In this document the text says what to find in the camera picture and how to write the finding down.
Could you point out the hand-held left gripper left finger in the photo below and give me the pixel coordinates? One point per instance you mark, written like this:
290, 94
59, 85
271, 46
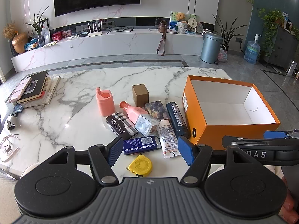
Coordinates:
115, 150

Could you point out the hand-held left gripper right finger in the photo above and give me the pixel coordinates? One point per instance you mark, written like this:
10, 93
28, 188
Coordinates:
185, 150

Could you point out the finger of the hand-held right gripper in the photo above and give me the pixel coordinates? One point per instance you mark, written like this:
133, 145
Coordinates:
274, 134
233, 140

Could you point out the white squeeze tube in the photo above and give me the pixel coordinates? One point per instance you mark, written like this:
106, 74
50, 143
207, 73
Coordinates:
167, 137

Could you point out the orange cardboard shoe box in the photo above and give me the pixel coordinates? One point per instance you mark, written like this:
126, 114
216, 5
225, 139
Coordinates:
210, 133

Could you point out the plaid case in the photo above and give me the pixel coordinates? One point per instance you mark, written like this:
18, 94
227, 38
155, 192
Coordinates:
121, 124

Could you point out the yellow tape measure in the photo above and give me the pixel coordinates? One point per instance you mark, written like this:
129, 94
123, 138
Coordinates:
140, 165

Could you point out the dark blue spray can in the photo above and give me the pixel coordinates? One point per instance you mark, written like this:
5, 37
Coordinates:
177, 119

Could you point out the clear acrylic cube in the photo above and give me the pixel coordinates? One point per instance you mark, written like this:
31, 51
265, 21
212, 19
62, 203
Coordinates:
143, 124

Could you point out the pink bottle with red cap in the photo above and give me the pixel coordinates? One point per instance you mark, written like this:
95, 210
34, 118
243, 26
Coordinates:
134, 113

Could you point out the pink plastic holder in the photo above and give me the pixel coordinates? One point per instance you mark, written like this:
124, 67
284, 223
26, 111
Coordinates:
106, 106

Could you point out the dark printed picture box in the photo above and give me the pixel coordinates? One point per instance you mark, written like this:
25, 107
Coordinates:
157, 109

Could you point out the brown cardboard box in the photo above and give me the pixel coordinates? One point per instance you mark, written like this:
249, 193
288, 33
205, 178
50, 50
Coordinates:
141, 98

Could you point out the person's right hand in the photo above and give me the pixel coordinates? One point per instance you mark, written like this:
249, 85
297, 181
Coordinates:
292, 210

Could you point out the woven bag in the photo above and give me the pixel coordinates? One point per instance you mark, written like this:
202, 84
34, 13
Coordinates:
222, 54

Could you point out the dark grey cabinet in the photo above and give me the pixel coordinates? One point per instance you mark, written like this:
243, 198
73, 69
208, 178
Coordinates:
283, 49

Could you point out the blue water jug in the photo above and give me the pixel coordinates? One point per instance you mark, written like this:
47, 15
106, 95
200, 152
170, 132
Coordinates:
252, 51

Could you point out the cream paperback book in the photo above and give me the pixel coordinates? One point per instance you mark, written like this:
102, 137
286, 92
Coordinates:
50, 91

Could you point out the grey trash bin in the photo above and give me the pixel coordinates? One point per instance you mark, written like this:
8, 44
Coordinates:
210, 49

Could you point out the black notebook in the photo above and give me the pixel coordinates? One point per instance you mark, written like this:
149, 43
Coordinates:
35, 86

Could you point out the blue patterned card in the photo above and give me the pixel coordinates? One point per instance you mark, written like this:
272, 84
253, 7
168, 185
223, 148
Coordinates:
18, 108

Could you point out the long leaf floor plant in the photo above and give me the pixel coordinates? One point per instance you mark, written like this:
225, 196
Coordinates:
227, 32

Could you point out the bottles on cabinet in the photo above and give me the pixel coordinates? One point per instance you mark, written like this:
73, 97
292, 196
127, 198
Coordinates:
289, 24

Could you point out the trailing pothos plant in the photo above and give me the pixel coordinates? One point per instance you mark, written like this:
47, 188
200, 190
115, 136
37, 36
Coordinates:
272, 21

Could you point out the decorative plate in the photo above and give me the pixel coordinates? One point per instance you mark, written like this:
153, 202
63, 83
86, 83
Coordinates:
200, 27

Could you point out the white router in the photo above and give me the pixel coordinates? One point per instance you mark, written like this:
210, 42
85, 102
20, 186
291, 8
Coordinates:
95, 33

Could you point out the white knit pot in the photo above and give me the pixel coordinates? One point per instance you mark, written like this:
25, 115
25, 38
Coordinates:
182, 27

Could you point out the paper leaflet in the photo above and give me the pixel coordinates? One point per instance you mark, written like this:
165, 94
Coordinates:
51, 43

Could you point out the round wooden fan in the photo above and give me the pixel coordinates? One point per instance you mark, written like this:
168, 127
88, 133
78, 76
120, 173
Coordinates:
192, 22

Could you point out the red gift box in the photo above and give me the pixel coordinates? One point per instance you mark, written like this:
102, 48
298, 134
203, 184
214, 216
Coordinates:
56, 36
66, 33

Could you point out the painted canvas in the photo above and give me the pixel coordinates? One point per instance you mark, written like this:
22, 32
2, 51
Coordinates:
172, 18

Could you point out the orange plush toy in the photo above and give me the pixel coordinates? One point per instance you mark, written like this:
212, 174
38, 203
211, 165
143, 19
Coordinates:
180, 16

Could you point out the blue snack packets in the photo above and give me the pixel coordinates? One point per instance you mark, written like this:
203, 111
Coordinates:
31, 44

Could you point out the gold acorn vase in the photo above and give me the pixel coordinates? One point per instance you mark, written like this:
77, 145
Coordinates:
19, 43

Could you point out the green potted plant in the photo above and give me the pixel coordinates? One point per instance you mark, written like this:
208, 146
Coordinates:
38, 25

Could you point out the dried flower bunch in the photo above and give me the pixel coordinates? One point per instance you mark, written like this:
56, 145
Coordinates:
9, 30

